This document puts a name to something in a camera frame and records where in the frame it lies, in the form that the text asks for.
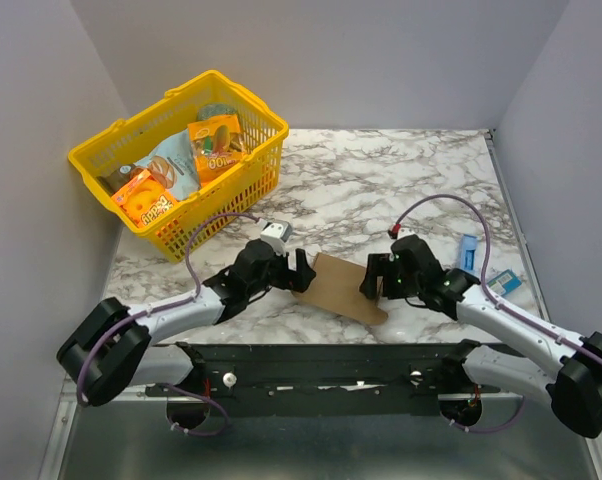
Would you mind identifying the brown cardboard box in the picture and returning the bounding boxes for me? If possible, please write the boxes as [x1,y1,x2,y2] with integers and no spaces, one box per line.
[293,253,388,326]

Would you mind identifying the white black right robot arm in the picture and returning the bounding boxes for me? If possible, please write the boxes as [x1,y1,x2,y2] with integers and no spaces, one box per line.
[359,235,602,438]

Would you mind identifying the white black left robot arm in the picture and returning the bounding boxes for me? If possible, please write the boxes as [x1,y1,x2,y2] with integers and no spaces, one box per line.
[56,240,316,406]

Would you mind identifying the light blue long box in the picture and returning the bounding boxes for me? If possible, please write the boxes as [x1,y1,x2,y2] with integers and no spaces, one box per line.
[457,234,478,274]

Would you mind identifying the teal small box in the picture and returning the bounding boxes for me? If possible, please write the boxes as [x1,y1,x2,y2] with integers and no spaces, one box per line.
[487,269,522,296]

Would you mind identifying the orange scrub daddy sponge box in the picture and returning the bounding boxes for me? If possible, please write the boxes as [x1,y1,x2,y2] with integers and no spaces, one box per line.
[112,169,178,227]

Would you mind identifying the yellow plastic shopping basket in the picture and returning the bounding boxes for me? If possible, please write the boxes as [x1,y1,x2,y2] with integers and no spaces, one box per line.
[68,70,289,263]

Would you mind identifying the light blue cassava chips bag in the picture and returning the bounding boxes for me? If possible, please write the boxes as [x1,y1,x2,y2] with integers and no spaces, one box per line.
[100,130,203,202]

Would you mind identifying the orange mango gummy bag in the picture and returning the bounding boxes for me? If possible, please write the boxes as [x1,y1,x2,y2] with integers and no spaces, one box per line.
[187,114,247,187]

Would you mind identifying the green netted melon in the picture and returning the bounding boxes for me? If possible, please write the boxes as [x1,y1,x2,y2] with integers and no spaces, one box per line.
[196,102,237,121]

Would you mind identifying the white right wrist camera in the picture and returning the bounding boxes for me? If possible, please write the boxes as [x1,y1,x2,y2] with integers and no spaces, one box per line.
[388,224,414,241]

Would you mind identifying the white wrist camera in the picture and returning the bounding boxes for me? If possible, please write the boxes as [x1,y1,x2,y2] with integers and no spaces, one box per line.
[388,224,414,241]
[257,219,293,256]

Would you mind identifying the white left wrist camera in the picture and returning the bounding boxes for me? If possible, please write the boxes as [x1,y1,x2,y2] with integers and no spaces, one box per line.
[257,219,293,256]

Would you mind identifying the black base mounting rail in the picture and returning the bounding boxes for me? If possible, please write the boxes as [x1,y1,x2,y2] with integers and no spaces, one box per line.
[171,340,494,425]

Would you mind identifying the aluminium extrusion frame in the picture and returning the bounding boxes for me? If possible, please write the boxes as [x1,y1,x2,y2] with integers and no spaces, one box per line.
[38,384,165,479]

